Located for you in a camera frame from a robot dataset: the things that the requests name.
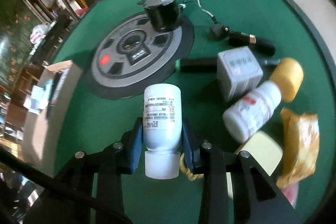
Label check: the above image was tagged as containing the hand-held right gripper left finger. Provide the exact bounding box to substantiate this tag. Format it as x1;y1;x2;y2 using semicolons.
54;116;145;215

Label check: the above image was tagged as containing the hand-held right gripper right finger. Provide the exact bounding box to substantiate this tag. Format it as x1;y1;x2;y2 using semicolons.
181;118;302;224

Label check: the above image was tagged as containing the pale yellow rounded case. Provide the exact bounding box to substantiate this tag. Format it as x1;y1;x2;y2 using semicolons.
235;131;283;177

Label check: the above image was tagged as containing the cardboard box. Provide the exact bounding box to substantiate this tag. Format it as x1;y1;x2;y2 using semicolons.
22;60;83;164

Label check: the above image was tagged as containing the white bottle with yellow cap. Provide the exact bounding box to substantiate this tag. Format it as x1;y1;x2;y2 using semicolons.
223;57;304;143

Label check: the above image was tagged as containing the grey round table centre panel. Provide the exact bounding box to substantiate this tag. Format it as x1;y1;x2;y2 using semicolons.
89;14;195;101

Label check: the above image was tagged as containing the black marker with green tip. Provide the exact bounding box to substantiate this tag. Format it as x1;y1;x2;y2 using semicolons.
175;57;218;73

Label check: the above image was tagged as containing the small grey box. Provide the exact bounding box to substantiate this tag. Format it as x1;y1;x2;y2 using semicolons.
217;46;264;102

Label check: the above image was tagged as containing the yellow snack packet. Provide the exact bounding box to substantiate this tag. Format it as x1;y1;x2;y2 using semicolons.
276;107;320;189

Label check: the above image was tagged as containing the pink clear packet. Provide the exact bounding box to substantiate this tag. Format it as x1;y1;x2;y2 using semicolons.
282;183;300;207

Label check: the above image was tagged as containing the black plug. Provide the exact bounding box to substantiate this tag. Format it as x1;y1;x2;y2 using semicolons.
209;25;230;41

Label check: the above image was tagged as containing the black cylinder with gold band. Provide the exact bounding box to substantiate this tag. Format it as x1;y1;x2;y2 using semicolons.
228;32;277;55

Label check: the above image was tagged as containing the black electric motor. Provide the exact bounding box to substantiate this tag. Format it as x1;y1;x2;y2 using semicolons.
136;0;185;31

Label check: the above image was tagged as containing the black cabinet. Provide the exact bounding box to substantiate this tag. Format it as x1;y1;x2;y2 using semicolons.
31;14;74;62

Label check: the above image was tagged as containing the white and red bag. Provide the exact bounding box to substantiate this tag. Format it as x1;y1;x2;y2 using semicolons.
30;24;49;43

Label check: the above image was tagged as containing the white motor cable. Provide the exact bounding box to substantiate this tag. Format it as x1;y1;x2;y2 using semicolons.
184;0;218;25

